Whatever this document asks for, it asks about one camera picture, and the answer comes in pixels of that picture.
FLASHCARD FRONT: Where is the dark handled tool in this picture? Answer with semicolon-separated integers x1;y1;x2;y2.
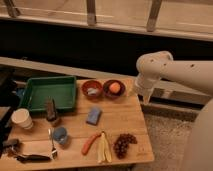
15;154;51;163

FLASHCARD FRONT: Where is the metal spoon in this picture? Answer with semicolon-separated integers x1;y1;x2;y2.
48;129;57;159

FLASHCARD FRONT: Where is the white object in bowl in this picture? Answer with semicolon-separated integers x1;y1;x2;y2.
87;88;98;95

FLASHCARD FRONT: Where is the brown wooden block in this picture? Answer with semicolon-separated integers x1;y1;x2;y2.
45;98;58;122

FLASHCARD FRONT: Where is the yellow banana peel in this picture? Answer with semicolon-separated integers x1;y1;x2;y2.
97;132;112;163

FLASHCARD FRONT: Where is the green plastic tray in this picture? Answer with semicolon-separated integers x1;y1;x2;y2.
19;76;77;113

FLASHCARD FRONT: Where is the red bowl right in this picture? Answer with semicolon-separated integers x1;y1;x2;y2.
103;80;125;99

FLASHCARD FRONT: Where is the white paper cup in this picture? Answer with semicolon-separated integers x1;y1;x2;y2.
11;108;33;129

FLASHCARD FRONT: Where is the dark grapes bunch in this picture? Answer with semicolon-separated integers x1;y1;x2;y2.
113;133;137;159

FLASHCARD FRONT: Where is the red bowl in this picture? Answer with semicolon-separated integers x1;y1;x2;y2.
103;80;125;99
81;80;103;99

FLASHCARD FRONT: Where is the red bowl left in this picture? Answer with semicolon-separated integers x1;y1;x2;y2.
81;80;103;99

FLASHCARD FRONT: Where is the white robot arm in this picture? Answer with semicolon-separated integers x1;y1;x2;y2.
133;51;213;171

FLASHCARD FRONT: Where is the orange fruit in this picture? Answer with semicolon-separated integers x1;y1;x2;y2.
109;82;121;94

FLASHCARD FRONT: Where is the blue small cup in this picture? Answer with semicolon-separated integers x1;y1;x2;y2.
53;127;68;145

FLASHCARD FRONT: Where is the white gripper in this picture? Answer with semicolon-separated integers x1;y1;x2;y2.
133;75;156;105

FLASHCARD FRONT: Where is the blue sponge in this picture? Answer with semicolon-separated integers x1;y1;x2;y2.
86;107;102;125

